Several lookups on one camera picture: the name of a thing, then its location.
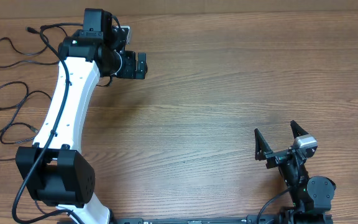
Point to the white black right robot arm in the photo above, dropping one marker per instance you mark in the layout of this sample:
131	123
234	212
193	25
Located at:
311	196

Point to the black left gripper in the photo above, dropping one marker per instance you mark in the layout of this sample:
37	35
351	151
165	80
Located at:
129	71

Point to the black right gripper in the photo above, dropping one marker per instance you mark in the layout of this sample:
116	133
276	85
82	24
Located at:
263	152

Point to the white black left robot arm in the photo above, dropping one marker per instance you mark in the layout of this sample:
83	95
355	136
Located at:
52	168

